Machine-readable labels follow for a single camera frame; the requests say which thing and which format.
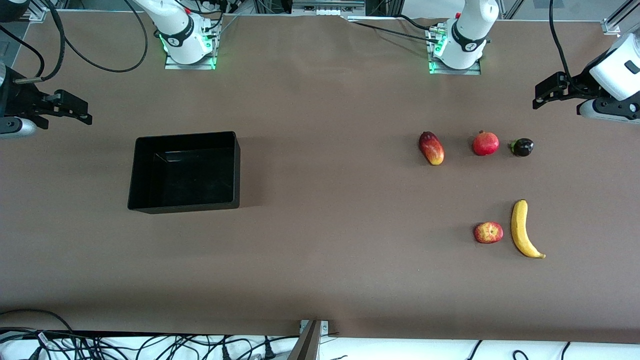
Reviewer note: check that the red pomegranate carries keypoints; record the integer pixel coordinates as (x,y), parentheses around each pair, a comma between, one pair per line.
(485,144)

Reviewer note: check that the small metal table bracket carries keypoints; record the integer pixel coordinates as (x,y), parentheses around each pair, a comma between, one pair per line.
(324,327)

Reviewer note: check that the aluminium corner frame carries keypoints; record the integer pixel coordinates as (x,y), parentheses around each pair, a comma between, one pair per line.
(611,27)

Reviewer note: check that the black plastic box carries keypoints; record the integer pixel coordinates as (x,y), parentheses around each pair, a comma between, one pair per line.
(185,175)

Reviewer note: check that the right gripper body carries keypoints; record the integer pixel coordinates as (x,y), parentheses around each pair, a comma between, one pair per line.
(20,99)

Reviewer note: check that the red yellow mango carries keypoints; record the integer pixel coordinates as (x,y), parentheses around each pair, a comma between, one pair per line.
(431,148)

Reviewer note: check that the yellow banana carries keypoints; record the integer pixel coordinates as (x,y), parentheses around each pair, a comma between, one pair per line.
(520,225)

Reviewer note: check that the red yellow apple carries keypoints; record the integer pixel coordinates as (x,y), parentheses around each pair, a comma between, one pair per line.
(488,233)

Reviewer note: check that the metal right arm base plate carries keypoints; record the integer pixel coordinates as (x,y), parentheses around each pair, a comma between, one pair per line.
(172,65)

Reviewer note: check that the silver frame bracket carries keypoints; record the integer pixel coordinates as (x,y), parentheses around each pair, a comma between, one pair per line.
(39,15)

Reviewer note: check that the grey aluminium bar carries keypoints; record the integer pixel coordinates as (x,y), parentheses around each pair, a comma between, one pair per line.
(306,345)

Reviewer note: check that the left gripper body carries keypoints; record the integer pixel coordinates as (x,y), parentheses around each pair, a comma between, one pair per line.
(581,86)

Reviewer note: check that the dark purple mangosteen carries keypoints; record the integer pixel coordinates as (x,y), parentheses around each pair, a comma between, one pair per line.
(523,147)

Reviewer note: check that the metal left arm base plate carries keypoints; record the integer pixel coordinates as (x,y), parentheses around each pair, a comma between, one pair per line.
(475,71)

